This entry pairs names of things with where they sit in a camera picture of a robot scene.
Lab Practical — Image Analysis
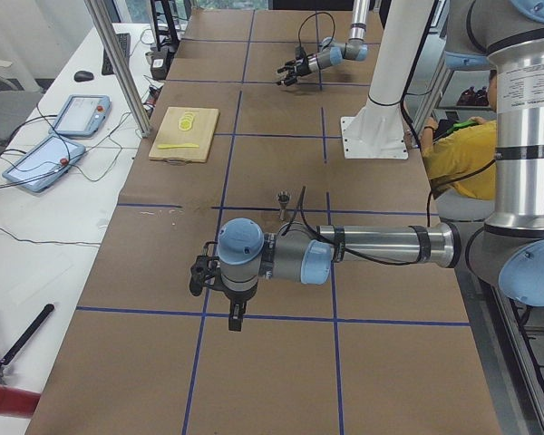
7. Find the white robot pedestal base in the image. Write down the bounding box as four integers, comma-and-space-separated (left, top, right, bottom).
341, 0, 436, 160

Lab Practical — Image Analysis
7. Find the near blue teach pendant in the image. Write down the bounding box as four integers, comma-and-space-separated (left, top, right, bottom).
3, 134, 86, 193

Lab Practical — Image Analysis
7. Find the wooden cutting board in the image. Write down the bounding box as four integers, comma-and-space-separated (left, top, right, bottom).
149, 107, 219, 163

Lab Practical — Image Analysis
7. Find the black handheld controller tool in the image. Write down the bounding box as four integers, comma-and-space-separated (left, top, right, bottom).
0, 304, 55, 383

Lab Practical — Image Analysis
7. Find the black keyboard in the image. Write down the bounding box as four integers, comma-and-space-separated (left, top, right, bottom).
101, 32, 131, 76

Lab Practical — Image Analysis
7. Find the red cylinder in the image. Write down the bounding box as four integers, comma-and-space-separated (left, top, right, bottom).
0, 384, 41, 419

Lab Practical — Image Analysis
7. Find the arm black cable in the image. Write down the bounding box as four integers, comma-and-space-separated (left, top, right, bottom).
297, 11, 337, 60
278, 185, 498, 266

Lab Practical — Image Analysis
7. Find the steel jigger measuring cup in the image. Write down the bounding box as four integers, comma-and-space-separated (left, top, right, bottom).
277, 191, 291, 221

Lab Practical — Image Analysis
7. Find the black box with label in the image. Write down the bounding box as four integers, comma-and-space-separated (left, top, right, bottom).
151, 47, 175, 81

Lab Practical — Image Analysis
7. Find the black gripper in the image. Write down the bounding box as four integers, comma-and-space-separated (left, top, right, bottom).
277, 56, 317, 86
224, 285, 257, 332

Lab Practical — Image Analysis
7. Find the person in yellow shirt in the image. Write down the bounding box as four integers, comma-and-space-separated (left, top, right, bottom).
419, 72, 500, 203

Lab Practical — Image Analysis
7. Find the black computer mouse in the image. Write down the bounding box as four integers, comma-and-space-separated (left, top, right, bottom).
73, 70, 94, 82

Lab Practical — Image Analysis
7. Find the yellow plastic knife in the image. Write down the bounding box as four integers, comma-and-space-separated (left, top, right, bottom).
157, 142, 199, 150

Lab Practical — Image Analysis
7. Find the aluminium frame post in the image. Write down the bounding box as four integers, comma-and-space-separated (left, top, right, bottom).
84, 0, 151, 138

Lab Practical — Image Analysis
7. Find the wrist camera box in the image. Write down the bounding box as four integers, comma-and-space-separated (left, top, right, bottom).
295, 45, 306, 60
189, 255, 224, 296

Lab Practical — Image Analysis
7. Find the far blue teach pendant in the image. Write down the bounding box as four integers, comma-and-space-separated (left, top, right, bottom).
50, 94, 111, 139

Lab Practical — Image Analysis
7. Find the grey office chair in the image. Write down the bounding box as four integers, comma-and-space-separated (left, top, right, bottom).
0, 60, 44, 146

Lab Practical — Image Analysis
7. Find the blue teach pendant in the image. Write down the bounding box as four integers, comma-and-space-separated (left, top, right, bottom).
50, 94, 111, 139
3, 134, 86, 193

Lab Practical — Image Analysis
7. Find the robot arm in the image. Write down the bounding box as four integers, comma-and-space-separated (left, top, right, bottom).
189, 1, 544, 331
276, 0, 372, 86

